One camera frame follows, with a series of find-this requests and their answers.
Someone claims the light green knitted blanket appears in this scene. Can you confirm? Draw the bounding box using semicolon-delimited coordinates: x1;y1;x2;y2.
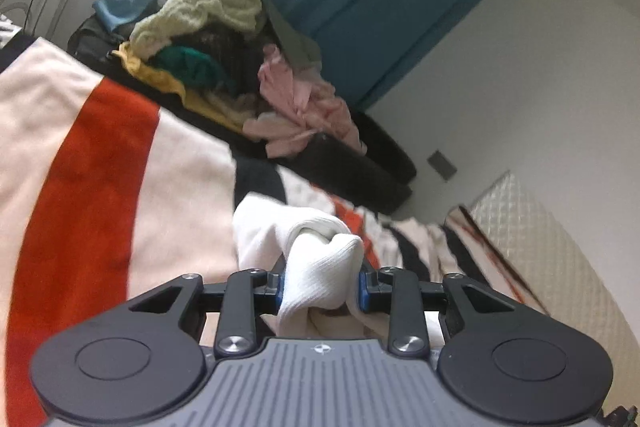
129;0;264;58

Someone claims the blue cloth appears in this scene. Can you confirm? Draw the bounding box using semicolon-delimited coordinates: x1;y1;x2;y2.
92;0;174;31

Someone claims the white sock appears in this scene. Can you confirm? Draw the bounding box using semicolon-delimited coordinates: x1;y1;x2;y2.
232;194;351;272
276;217;366;339

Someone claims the black bag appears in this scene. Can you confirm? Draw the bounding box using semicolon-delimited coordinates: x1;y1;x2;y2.
276;111;417;216

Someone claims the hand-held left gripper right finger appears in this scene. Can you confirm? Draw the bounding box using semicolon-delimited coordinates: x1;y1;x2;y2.
357;266;521;355

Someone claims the green garment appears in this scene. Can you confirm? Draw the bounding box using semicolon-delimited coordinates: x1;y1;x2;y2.
151;46;237;94

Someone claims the yellow garment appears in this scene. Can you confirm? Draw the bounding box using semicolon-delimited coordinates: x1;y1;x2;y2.
112;42;247;134

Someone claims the grey garment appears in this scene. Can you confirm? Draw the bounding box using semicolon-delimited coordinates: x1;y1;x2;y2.
260;0;324;68

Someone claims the black luggage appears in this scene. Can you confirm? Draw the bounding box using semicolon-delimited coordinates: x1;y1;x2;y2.
66;14;137;64

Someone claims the dark brown garment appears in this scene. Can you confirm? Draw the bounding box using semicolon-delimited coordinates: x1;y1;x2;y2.
189;27;267;98

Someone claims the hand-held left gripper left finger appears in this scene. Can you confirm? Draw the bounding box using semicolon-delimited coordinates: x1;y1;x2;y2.
127;268;287;358

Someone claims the grey wall outlet plate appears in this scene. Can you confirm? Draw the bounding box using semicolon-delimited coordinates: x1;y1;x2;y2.
427;150;457;182

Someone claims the white quilted panel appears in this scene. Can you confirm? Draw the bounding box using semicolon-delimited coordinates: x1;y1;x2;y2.
469;170;640;360

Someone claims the pink garment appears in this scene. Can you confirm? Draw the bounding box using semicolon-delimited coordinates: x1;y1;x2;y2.
243;44;369;158

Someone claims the orange black striped blanket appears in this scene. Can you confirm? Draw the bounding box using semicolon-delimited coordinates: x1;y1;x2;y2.
0;34;551;427

